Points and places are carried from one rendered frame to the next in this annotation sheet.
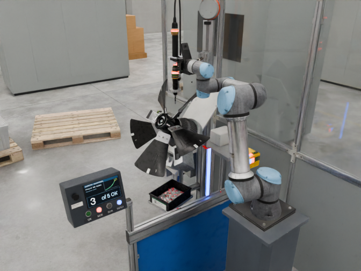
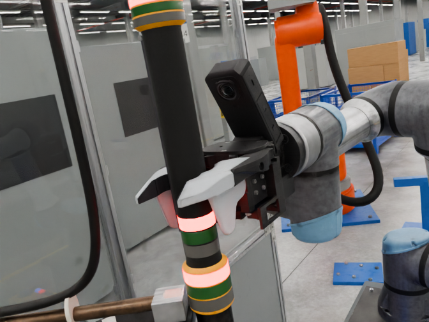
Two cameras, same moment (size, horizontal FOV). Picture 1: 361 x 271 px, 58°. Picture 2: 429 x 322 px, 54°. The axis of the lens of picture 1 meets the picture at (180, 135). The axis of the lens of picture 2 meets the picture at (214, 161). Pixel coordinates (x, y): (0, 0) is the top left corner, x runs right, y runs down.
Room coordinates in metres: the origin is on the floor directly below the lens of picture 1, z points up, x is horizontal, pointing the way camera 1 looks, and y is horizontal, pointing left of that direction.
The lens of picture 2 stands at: (2.04, 0.39, 1.75)
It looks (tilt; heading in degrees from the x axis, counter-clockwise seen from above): 13 degrees down; 252
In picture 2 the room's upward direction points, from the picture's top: 10 degrees counter-clockwise
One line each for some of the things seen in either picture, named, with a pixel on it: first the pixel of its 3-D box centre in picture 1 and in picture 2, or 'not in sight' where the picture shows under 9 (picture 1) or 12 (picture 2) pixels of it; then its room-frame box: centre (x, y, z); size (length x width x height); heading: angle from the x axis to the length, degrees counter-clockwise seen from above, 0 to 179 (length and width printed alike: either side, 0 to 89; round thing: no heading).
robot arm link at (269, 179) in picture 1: (266, 183); (408, 256); (1.31, -0.41, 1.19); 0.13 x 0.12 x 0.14; 108
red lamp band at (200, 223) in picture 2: not in sight; (196, 218); (1.96, 0.03, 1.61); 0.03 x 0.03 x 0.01
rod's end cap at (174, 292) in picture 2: not in sight; (174, 299); (1.99, 0.02, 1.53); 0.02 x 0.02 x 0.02; 69
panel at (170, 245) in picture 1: (194, 254); not in sight; (1.60, -0.09, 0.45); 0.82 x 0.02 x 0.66; 124
